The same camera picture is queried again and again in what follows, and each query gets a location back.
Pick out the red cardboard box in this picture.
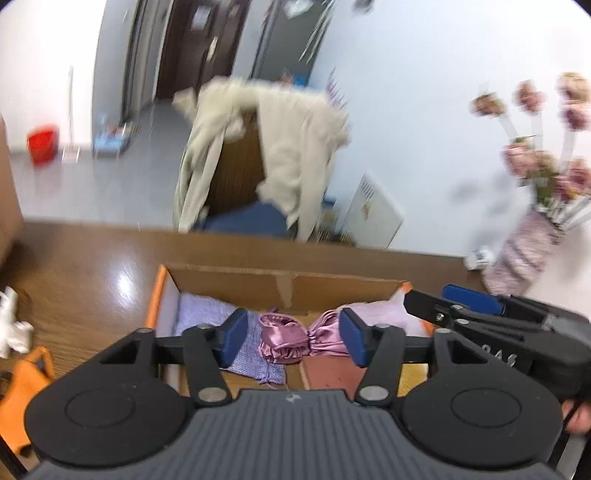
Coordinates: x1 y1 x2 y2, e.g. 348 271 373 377
145 264 439 398

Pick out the blue floor rack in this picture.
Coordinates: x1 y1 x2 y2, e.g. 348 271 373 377
92 122 134 160

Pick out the dark brown door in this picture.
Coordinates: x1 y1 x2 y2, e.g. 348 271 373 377
154 0 252 100

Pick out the person's right hand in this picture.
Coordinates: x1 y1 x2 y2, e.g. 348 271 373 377
561 398 591 435

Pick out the lavender towel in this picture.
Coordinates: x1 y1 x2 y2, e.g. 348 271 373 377
335 295 426 337

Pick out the crumpled white tissue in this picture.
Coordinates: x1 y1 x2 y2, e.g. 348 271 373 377
0 286 35 358

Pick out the white mop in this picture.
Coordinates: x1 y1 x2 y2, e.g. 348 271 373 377
61 65 81 163

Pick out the red bucket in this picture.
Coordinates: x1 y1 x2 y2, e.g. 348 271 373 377
26 126 58 165

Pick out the white flat panel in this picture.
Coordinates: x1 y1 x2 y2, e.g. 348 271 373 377
342 173 403 250

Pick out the beige coat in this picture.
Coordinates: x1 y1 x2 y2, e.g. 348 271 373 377
172 78 349 243

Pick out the purple knitted cloth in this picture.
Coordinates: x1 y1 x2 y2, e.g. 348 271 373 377
173 293 287 386

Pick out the pink satin pouch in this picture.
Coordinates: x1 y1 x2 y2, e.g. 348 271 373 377
259 309 356 365

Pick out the wooden chair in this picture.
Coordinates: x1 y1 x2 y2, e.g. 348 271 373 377
205 113 269 217

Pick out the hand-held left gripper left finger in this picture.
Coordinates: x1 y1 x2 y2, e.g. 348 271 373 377
97 308 250 407

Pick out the pink ceramic vase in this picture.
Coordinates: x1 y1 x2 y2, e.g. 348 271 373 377
482 208 566 296

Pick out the grey refrigerator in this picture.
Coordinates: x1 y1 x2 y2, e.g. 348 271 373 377
252 0 333 86

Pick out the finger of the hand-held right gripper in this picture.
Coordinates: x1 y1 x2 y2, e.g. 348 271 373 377
404 290 467 329
442 285 506 317

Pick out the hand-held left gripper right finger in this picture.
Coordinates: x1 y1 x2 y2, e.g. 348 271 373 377
338 307 481 408

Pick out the dried rose bouquet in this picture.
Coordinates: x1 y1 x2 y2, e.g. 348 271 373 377
468 71 591 232

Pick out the blue cloth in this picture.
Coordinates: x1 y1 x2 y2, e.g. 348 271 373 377
194 202 296 239

